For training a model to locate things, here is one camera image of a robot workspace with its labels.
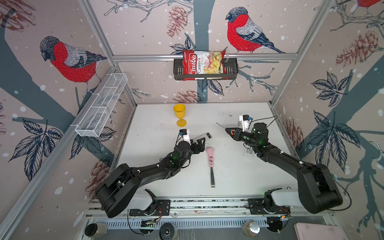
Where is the black wall basket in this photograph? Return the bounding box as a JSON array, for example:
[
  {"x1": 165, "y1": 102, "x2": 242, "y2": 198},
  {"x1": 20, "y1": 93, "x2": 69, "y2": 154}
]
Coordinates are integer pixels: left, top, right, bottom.
[{"x1": 173, "y1": 58, "x2": 239, "y2": 81}]

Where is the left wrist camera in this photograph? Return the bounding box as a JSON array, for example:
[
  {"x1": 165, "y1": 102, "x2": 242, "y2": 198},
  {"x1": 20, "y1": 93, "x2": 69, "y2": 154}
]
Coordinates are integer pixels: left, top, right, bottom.
[{"x1": 179, "y1": 129, "x2": 191, "y2": 144}]

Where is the red cassava chips bag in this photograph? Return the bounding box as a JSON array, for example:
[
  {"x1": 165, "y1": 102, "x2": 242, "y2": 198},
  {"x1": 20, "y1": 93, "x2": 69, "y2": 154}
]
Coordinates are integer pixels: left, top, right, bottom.
[{"x1": 183, "y1": 50, "x2": 227, "y2": 75}]

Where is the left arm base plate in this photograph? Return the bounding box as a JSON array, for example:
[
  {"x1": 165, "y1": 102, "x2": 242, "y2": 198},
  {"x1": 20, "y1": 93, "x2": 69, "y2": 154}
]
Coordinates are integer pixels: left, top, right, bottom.
[{"x1": 129, "y1": 200, "x2": 171, "y2": 217}]

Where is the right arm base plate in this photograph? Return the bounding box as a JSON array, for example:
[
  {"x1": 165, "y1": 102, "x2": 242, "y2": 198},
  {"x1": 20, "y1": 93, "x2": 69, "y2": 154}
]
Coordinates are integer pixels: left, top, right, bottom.
[{"x1": 246, "y1": 199, "x2": 291, "y2": 215}]

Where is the grey cylinder with black cap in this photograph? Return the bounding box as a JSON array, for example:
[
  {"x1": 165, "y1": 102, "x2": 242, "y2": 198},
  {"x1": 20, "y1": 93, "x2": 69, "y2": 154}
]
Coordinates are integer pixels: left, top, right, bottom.
[{"x1": 85, "y1": 223, "x2": 108, "y2": 238}]

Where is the white AC remote with display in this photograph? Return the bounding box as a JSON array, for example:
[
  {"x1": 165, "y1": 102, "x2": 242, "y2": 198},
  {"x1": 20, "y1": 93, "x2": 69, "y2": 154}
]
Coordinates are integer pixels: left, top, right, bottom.
[{"x1": 190, "y1": 133, "x2": 212, "y2": 145}]

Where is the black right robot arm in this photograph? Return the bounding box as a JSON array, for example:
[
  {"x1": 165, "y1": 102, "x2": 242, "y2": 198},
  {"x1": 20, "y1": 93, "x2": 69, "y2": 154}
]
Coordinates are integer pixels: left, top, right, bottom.
[{"x1": 225, "y1": 123, "x2": 343, "y2": 214}]

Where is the pink pad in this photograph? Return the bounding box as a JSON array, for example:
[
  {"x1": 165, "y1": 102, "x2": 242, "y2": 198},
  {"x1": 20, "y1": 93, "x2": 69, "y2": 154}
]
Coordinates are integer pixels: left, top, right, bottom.
[{"x1": 295, "y1": 223, "x2": 349, "y2": 240}]

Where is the white remote control with buttons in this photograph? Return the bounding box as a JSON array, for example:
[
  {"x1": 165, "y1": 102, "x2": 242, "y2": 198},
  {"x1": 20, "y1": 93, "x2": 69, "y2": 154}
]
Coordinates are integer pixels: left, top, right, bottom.
[{"x1": 243, "y1": 149, "x2": 255, "y2": 160}]

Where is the aluminium mounting rail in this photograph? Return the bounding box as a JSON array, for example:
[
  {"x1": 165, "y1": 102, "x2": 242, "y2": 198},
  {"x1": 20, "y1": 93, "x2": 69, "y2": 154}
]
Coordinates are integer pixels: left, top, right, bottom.
[{"x1": 85, "y1": 198, "x2": 336, "y2": 230}]

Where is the yellow plastic goblet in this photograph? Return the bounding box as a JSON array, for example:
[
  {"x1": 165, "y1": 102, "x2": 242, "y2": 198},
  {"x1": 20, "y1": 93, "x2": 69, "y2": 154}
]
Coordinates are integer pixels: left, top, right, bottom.
[{"x1": 173, "y1": 104, "x2": 187, "y2": 127}]

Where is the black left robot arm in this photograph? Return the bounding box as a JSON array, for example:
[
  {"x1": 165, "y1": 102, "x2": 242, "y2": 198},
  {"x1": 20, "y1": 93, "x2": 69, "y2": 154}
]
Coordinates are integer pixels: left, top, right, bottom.
[{"x1": 95, "y1": 138, "x2": 206, "y2": 218}]

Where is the white wire mesh shelf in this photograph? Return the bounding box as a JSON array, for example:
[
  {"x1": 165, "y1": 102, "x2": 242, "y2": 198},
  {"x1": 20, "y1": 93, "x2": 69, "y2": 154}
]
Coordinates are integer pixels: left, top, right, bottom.
[{"x1": 75, "y1": 73, "x2": 128, "y2": 138}]

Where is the black round speaker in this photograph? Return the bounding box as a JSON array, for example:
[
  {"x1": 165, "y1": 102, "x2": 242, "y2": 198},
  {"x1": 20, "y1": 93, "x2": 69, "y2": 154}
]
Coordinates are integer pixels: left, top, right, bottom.
[{"x1": 159, "y1": 223, "x2": 178, "y2": 240}]

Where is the silver metal can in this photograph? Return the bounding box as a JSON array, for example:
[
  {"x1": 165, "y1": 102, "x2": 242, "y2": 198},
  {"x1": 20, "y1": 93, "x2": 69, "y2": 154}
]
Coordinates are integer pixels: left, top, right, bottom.
[{"x1": 241, "y1": 220, "x2": 261, "y2": 238}]

